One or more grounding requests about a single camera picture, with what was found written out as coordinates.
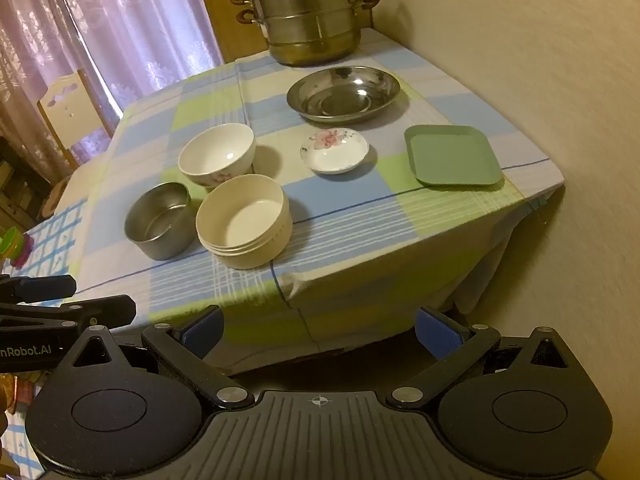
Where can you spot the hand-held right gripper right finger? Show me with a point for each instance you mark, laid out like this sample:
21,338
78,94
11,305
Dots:
440,332

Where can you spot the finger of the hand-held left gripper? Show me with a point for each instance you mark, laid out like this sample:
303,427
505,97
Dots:
47,288
107,311

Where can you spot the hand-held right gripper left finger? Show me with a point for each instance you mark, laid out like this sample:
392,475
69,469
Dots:
202,332

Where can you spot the small stainless steel bowl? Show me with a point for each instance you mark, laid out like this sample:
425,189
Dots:
157,232

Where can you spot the cream plastic bowl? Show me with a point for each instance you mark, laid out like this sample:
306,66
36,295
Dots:
242,227

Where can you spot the green square plate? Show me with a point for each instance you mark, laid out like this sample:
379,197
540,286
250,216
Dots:
452,157

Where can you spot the white floral ceramic bowl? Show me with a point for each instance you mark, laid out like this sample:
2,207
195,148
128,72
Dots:
217,152

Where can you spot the small white floral dish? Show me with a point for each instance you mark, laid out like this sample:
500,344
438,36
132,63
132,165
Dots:
334,152

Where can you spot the round stainless steel plate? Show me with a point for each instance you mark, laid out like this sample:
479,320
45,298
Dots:
345,95

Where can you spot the blue grid white tablecloth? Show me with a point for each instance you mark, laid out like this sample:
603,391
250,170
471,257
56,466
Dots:
55,240

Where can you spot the green and pink toy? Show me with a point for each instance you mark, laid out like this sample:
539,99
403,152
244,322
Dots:
15,247

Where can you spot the blue green checked tablecloth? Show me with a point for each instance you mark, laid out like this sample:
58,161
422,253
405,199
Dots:
360,220

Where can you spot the white wooden chair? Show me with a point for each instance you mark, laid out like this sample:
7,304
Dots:
67,110

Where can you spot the purple lace curtain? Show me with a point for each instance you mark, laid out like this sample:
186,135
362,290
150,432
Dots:
125,20

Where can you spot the stainless steel steamer pot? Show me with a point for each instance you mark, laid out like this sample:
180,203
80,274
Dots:
310,25

